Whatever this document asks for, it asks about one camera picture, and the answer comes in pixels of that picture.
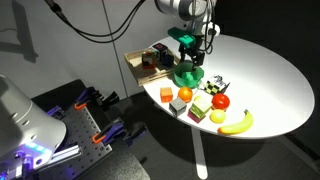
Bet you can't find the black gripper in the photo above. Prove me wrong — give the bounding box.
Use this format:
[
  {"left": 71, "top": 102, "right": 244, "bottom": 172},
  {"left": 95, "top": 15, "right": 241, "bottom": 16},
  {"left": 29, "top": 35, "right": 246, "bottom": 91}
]
[{"left": 179, "top": 35, "right": 205, "bottom": 66}]

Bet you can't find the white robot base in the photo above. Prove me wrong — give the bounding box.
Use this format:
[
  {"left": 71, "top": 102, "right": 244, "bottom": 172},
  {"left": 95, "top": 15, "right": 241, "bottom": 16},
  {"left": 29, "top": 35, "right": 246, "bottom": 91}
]
[{"left": 0, "top": 75, "right": 67, "bottom": 180}]

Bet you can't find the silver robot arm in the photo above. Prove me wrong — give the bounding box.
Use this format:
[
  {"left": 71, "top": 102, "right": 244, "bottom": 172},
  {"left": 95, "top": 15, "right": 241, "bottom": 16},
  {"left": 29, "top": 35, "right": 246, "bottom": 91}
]
[{"left": 154, "top": 0, "right": 220, "bottom": 66}]

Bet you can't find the wooden tray box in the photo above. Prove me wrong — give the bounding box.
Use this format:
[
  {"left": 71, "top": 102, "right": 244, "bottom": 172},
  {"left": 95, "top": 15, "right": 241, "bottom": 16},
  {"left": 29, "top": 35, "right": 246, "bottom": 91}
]
[{"left": 124, "top": 48, "right": 179, "bottom": 86}]

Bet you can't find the magenta block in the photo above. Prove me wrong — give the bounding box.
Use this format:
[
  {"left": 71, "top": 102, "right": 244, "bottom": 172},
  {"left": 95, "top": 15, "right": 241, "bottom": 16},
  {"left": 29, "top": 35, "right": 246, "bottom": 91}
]
[{"left": 187, "top": 111, "right": 206, "bottom": 124}]

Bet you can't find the green plastic bowl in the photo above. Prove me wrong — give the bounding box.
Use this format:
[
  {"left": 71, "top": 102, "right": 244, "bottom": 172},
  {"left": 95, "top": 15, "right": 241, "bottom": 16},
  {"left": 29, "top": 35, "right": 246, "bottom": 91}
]
[{"left": 174, "top": 61, "right": 204, "bottom": 89}]

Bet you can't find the blue cube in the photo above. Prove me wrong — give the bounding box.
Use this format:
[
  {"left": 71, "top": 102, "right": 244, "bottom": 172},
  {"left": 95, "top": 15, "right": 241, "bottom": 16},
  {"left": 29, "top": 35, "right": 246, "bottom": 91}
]
[{"left": 162, "top": 55, "right": 174, "bottom": 67}]

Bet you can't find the orange fruit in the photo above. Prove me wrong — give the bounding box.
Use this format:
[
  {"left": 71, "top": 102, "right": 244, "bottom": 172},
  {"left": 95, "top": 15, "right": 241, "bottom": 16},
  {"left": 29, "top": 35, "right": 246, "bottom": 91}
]
[{"left": 178, "top": 87, "right": 193, "bottom": 103}]

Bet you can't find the red multicoloured cube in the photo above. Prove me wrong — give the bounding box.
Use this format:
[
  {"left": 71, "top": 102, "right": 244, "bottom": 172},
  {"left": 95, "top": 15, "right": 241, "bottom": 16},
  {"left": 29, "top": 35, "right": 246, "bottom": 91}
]
[{"left": 141, "top": 51, "right": 156, "bottom": 69}]

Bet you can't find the orange cube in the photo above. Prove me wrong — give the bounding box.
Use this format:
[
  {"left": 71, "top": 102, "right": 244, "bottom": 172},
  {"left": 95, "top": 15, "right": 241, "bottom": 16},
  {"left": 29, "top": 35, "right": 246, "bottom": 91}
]
[{"left": 160, "top": 87, "right": 173, "bottom": 103}]

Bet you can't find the light green cube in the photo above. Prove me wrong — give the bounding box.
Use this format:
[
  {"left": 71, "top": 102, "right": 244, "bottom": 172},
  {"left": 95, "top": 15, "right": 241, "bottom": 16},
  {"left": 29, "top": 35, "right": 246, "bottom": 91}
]
[{"left": 190, "top": 96, "right": 212, "bottom": 119}]

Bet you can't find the red tomato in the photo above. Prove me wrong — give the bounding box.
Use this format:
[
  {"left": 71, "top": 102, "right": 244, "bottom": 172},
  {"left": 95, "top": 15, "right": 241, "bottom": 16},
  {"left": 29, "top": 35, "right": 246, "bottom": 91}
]
[{"left": 212, "top": 93, "right": 230, "bottom": 110}]

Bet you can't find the white round table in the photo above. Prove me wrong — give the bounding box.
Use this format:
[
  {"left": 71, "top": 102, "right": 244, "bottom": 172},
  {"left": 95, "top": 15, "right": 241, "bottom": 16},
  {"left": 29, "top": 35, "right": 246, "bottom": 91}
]
[{"left": 142, "top": 33, "right": 316, "bottom": 180}]

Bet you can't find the yellow lemon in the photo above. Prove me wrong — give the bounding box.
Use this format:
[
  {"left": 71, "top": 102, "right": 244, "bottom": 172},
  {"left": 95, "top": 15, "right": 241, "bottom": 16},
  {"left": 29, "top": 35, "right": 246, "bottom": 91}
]
[{"left": 209, "top": 109, "right": 226, "bottom": 123}]

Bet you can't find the yellow banana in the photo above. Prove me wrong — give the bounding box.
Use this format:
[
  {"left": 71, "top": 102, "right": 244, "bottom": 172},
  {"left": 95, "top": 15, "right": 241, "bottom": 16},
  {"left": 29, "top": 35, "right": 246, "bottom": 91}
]
[{"left": 218, "top": 109, "right": 254, "bottom": 135}]

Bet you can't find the purple clamp right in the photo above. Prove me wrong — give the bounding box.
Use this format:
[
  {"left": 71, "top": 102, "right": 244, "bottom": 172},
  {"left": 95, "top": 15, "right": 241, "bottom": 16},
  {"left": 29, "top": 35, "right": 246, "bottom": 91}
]
[{"left": 92, "top": 118, "right": 146, "bottom": 146}]

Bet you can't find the purple clamp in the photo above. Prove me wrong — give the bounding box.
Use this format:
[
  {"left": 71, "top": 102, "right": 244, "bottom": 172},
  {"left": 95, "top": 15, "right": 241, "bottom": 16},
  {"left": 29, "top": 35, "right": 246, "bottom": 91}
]
[
  {"left": 92, "top": 118, "right": 146, "bottom": 146},
  {"left": 74, "top": 87, "right": 120, "bottom": 110}
]

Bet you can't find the purple clamp left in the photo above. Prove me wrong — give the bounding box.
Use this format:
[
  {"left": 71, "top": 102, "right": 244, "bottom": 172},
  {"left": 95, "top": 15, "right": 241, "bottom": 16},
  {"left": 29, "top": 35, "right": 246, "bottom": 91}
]
[{"left": 74, "top": 87, "right": 120, "bottom": 110}]

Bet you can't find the black perforated breadboard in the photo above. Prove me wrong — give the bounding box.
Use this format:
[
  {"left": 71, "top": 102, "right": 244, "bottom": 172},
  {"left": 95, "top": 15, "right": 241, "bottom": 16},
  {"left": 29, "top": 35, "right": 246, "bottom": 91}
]
[{"left": 33, "top": 80, "right": 150, "bottom": 180}]

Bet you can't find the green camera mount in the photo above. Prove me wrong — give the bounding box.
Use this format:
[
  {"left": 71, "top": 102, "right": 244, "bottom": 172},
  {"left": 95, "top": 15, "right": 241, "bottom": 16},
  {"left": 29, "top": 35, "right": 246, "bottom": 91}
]
[{"left": 167, "top": 27, "right": 196, "bottom": 48}]

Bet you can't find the black cable bundle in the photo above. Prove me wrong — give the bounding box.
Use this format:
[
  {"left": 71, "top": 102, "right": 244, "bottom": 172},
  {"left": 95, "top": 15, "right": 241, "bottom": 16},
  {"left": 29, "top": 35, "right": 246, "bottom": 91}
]
[{"left": 44, "top": 0, "right": 148, "bottom": 44}]

